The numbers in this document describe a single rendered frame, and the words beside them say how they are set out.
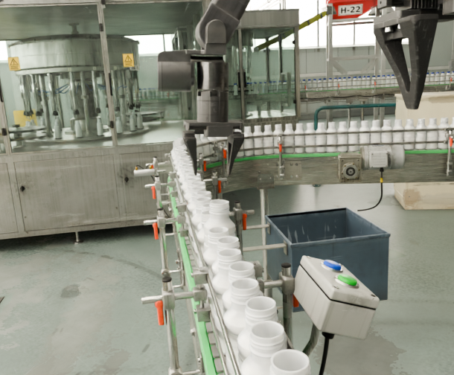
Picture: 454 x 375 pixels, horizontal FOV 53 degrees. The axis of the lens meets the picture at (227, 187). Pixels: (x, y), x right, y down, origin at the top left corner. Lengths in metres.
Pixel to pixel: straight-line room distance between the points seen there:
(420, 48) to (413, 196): 4.78
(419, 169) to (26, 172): 3.22
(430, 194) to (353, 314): 4.51
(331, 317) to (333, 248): 0.71
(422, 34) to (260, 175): 2.27
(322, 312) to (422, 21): 0.45
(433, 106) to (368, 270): 3.70
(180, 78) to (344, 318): 0.47
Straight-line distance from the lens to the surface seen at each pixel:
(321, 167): 2.65
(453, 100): 5.11
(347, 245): 1.43
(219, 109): 0.82
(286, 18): 6.43
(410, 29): 0.40
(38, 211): 4.48
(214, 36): 0.80
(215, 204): 0.86
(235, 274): 0.65
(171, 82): 0.81
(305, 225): 1.69
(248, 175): 2.61
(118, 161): 4.28
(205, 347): 0.80
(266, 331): 0.53
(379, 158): 2.51
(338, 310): 0.71
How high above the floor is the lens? 1.42
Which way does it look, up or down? 13 degrees down
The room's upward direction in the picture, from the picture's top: 3 degrees counter-clockwise
